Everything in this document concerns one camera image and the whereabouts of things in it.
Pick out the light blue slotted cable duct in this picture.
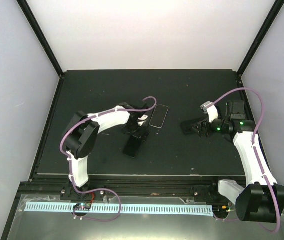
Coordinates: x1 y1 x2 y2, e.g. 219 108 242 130
24 202 213 217

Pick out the left black frame post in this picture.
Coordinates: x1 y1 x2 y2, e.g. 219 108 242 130
16 0 64 77

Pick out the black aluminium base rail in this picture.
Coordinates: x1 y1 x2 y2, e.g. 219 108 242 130
19 174 257 201

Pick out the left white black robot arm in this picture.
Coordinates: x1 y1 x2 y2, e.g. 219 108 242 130
59 100 154 200

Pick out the silver edged smartphone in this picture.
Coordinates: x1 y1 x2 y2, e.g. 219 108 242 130
149 104 169 129

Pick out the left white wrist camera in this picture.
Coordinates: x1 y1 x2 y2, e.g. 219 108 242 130
137 114 149 127

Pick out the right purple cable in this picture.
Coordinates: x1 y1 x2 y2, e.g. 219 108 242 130
211 87 282 233

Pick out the black table mat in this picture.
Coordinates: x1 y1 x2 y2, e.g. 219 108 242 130
34 69 244 178

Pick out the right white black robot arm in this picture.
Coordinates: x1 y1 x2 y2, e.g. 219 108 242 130
180 100 284 223

